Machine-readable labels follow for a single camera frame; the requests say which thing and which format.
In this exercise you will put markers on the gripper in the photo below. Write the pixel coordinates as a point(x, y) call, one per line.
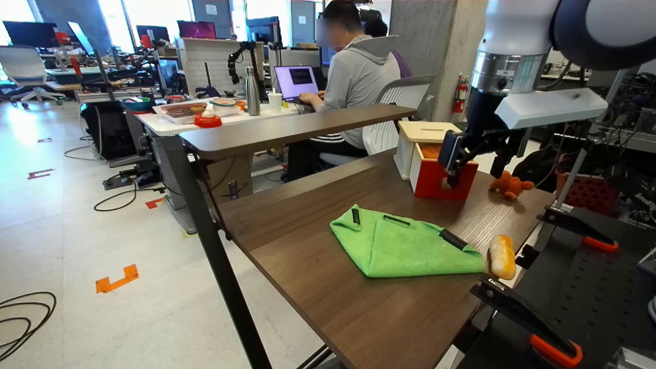
point(482, 115)

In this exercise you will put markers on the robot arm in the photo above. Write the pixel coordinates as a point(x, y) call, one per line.
point(517, 31)

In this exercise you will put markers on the red drawer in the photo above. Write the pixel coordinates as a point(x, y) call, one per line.
point(435, 179)

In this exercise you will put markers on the small white wooden drawer box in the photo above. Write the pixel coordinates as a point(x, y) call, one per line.
point(410, 141)

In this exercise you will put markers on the orange plush toy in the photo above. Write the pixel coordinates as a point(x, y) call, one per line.
point(510, 185)

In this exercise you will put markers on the fire extinguisher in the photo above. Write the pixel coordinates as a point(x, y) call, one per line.
point(460, 97)

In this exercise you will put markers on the black marker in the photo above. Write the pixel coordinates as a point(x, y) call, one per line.
point(453, 239)

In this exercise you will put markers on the white office chair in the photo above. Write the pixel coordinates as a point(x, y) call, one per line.
point(23, 66)
point(394, 118)

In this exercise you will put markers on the small black stick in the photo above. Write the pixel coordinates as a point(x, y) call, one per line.
point(396, 220)
point(355, 216)

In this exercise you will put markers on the toy bread loaf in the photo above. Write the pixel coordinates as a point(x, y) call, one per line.
point(502, 257)

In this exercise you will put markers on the red basket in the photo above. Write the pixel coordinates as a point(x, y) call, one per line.
point(587, 192)

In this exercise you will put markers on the green cloth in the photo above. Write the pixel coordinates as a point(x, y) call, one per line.
point(400, 251)

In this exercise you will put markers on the person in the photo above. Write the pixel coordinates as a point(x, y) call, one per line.
point(353, 82)

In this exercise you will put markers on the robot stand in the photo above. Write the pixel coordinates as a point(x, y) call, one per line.
point(589, 297)

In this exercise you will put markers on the laptop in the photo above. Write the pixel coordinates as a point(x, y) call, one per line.
point(297, 82)

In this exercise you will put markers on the paper cup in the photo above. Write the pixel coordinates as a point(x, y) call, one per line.
point(275, 102)

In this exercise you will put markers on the steel bottle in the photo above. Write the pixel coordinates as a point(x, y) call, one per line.
point(252, 92)

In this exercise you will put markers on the monitor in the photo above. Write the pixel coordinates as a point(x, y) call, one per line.
point(262, 29)

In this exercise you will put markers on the red and white lid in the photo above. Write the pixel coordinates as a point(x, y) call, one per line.
point(207, 121)

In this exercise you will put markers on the tray of bowls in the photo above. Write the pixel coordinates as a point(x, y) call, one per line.
point(189, 110)

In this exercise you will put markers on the white desk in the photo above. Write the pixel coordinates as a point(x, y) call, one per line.
point(164, 128)

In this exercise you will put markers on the black bag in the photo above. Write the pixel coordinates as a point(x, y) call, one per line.
point(110, 128)

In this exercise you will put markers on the row of monitors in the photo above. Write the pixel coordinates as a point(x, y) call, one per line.
point(31, 33)

